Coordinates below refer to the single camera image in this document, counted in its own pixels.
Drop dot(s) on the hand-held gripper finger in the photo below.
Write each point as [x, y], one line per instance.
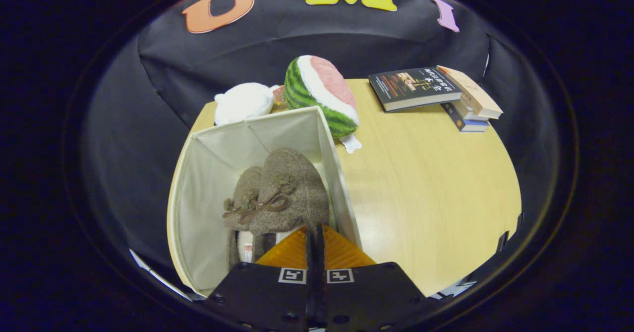
[312, 302]
[321, 302]

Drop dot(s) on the brown fuzzy slipper shoe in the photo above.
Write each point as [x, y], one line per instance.
[242, 188]
[292, 173]

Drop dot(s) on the grey fabric storage box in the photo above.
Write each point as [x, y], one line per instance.
[208, 198]

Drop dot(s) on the person's black printed shirt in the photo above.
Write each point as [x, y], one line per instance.
[453, 290]

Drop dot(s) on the white plush toy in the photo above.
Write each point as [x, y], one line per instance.
[242, 101]

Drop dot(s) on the watermelon slice plush toy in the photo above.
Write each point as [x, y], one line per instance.
[322, 84]

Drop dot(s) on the blue cover book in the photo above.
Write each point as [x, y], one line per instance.
[463, 125]

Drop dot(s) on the black cover book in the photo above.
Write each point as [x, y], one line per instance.
[411, 84]

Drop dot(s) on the white cover book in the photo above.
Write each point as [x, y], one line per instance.
[466, 112]

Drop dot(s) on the beige cover book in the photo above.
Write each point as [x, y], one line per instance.
[470, 91]

